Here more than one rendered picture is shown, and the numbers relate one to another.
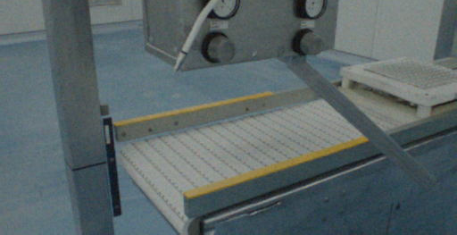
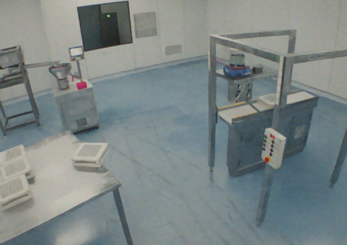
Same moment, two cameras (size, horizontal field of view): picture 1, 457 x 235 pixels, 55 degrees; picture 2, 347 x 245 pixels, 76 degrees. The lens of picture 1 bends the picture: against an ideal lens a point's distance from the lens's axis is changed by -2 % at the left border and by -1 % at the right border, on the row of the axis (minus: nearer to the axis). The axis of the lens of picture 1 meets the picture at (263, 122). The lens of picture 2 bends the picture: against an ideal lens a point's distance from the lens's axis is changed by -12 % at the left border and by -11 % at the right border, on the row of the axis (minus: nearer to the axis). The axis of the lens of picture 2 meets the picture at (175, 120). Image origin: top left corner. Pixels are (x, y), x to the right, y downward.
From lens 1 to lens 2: 1.94 m
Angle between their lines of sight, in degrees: 15
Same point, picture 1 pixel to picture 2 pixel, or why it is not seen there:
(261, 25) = (242, 98)
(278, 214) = (244, 122)
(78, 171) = (211, 115)
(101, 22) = (173, 60)
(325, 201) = (251, 121)
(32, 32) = (149, 66)
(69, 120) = (211, 107)
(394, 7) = not seen: hidden behind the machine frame
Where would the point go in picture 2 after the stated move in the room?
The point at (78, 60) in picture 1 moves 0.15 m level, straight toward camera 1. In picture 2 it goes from (213, 98) to (218, 104)
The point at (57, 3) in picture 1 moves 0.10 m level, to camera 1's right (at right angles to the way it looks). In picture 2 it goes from (212, 91) to (221, 91)
